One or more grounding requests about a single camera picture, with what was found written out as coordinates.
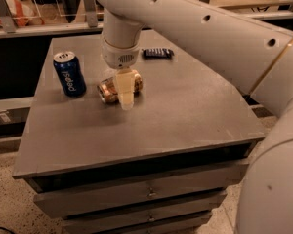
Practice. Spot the grey drawer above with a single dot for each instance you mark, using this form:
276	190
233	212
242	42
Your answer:
144	212
165	225
112	194

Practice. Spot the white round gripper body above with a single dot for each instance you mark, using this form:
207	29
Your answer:
119	58

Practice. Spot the top grey drawer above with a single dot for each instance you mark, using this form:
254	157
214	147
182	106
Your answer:
112	194

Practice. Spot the blue pepsi can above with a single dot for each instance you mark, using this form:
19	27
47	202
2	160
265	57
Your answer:
69	72

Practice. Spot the orange white bag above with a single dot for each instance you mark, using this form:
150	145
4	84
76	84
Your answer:
22	14

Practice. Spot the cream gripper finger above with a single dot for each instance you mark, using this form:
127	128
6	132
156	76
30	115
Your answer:
124	82

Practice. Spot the grey drawer cabinet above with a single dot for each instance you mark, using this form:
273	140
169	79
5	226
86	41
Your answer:
184	116

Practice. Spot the middle grey drawer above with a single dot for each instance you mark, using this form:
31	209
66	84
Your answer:
144	212

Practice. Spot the orange gold soda can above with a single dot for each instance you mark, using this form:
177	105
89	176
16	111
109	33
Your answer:
107	90

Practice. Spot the black ridged rectangular object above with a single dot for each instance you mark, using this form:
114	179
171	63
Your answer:
157	53

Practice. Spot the bottom grey drawer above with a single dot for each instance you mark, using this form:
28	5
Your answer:
165	225

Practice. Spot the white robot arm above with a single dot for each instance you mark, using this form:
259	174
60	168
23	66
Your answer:
254	56

